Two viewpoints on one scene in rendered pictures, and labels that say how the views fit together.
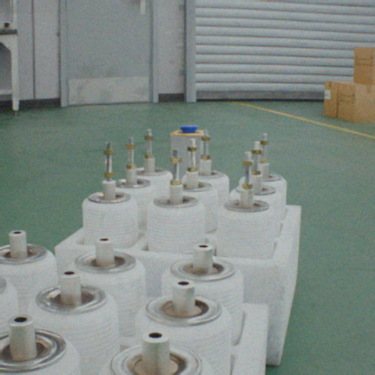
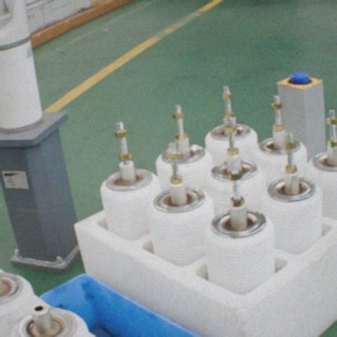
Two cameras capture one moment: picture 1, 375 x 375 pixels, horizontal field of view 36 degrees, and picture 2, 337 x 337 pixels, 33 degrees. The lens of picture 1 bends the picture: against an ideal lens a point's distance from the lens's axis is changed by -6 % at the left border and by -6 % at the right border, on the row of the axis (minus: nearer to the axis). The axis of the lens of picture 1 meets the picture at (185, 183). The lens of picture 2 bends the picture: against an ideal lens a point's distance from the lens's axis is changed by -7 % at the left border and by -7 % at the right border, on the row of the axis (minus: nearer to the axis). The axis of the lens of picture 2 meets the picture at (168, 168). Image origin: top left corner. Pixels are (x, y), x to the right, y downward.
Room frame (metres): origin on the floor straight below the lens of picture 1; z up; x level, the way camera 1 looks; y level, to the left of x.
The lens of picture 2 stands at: (0.36, -0.46, 0.65)
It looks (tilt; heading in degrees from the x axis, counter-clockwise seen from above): 24 degrees down; 38
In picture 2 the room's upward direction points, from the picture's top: 8 degrees counter-clockwise
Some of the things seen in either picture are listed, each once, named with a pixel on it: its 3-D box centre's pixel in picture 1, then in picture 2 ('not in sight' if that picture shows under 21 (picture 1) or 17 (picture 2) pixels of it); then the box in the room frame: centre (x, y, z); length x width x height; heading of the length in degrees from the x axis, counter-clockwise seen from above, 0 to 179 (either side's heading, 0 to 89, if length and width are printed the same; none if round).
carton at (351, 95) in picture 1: (359, 102); not in sight; (4.71, -1.40, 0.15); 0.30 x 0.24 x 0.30; 14
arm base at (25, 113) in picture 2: not in sight; (14, 85); (1.06, 0.44, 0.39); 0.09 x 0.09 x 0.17; 15
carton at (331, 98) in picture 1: (344, 99); not in sight; (5.03, -1.37, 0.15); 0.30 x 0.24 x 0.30; 104
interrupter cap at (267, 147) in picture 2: (205, 174); (280, 146); (1.22, -0.04, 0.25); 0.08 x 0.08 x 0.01
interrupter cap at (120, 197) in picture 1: (109, 197); (129, 180); (1.02, 0.13, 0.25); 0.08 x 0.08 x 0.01
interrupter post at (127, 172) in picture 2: (109, 190); (127, 173); (1.02, 0.13, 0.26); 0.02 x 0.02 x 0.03
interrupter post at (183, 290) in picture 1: (183, 298); not in sight; (0.55, 0.00, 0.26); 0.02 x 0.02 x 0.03
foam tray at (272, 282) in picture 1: (192, 269); (240, 256); (1.10, -0.01, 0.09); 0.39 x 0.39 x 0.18; 76
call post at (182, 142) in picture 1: (188, 199); (304, 154); (1.40, -0.01, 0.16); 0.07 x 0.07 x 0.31; 76
